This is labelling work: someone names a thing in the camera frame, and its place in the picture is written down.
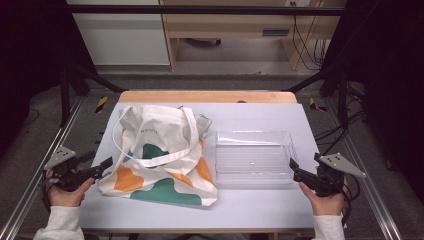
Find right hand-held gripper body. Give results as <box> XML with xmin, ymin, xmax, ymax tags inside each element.
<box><xmin>313</xmin><ymin>152</ymin><xmax>367</xmax><ymax>198</ymax></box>

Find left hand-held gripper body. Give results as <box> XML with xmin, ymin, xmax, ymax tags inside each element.
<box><xmin>44</xmin><ymin>146</ymin><xmax>103</xmax><ymax>193</ymax></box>

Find clear plastic box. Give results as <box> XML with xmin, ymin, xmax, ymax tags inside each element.
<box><xmin>214</xmin><ymin>129</ymin><xmax>299</xmax><ymax>187</ymax></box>

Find white tote bag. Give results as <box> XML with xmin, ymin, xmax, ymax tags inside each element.
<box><xmin>97</xmin><ymin>104</ymin><xmax>220</xmax><ymax>208</ymax></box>

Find person's right hand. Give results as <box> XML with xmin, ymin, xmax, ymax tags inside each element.
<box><xmin>298</xmin><ymin>181</ymin><xmax>348</xmax><ymax>217</ymax></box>

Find person's left hand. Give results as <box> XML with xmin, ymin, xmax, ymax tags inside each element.
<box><xmin>47</xmin><ymin>177</ymin><xmax>96</xmax><ymax>208</ymax></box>

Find yellow black tape strip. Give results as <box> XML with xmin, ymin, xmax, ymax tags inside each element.
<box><xmin>307</xmin><ymin>97</ymin><xmax>329</xmax><ymax>114</ymax></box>
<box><xmin>95</xmin><ymin>95</ymin><xmax>110</xmax><ymax>115</ymax></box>

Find black metal stand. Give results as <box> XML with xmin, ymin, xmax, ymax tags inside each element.
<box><xmin>59</xmin><ymin>62</ymin><xmax>126</xmax><ymax>128</ymax></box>
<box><xmin>282</xmin><ymin>65</ymin><xmax>350</xmax><ymax>130</ymax></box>

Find pale grey table mat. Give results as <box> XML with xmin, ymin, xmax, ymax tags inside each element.
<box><xmin>78</xmin><ymin>101</ymin><xmax>348</xmax><ymax>232</ymax></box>

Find black curtain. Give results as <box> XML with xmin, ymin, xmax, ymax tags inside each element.
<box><xmin>0</xmin><ymin>0</ymin><xmax>98</xmax><ymax>158</ymax></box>
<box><xmin>320</xmin><ymin>0</ymin><xmax>424</xmax><ymax>203</ymax></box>

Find wooden table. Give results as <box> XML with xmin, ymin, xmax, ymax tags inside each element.
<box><xmin>79</xmin><ymin>89</ymin><xmax>348</xmax><ymax>235</ymax></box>

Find white cabinet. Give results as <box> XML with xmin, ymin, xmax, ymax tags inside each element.
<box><xmin>65</xmin><ymin>0</ymin><xmax>171</xmax><ymax>67</ymax></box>

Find light wooden desk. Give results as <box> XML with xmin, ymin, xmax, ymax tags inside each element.
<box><xmin>158</xmin><ymin>0</ymin><xmax>348</xmax><ymax>72</ymax></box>

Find aluminium floor rail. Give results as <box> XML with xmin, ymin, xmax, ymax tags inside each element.
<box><xmin>323</xmin><ymin>97</ymin><xmax>404</xmax><ymax>240</ymax></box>
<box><xmin>0</xmin><ymin>95</ymin><xmax>85</xmax><ymax>240</ymax></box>

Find right hand-held gripper cable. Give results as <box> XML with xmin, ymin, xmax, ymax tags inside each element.
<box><xmin>340</xmin><ymin>173</ymin><xmax>362</xmax><ymax>228</ymax></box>

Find hand-held gripper cable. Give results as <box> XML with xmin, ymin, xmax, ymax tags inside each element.
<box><xmin>340</xmin><ymin>173</ymin><xmax>362</xmax><ymax>228</ymax></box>
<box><xmin>40</xmin><ymin>169</ymin><xmax>55</xmax><ymax>213</ymax></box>

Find black floor cables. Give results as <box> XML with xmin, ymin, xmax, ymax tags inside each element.
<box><xmin>314</xmin><ymin>109</ymin><xmax>367</xmax><ymax>157</ymax></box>

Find left hand-held gripper cable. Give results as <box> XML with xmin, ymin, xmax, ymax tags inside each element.
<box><xmin>40</xmin><ymin>169</ymin><xmax>55</xmax><ymax>213</ymax></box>

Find thin black floor cable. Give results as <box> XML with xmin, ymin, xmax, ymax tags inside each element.
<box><xmin>21</xmin><ymin>107</ymin><xmax>41</xmax><ymax>128</ymax></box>

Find black hanging cables bundle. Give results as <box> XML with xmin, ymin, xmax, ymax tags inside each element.
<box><xmin>290</xmin><ymin>1</ymin><xmax>330</xmax><ymax>72</ymax></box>

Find black horizontal frame bar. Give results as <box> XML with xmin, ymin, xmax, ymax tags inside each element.
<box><xmin>64</xmin><ymin>4</ymin><xmax>346</xmax><ymax>17</ymax></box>

